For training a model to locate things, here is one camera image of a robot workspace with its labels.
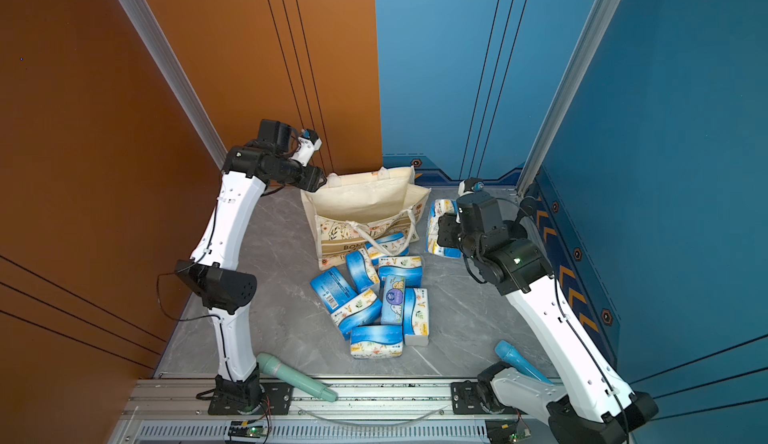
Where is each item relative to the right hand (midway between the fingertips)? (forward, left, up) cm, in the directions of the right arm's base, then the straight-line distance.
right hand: (446, 220), depth 69 cm
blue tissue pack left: (-5, +30, -25) cm, 39 cm away
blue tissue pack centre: (+2, +8, -24) cm, 26 cm away
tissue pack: (+10, +13, -23) cm, 28 cm away
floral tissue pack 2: (-13, +6, -25) cm, 29 cm away
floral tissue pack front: (-20, +17, -24) cm, 35 cm away
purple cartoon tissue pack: (-9, +13, -23) cm, 28 cm away
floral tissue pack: (-11, +19, -24) cm, 33 cm away
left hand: (+19, +34, -1) cm, 38 cm away
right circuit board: (-38, -16, -32) cm, 53 cm away
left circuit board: (-37, +50, -35) cm, 71 cm away
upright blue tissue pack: (0, +22, -24) cm, 32 cm away
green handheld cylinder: (-25, +43, -29) cm, 58 cm away
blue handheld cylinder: (-23, -21, -31) cm, 44 cm away
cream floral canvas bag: (+19, +27, -19) cm, 38 cm away
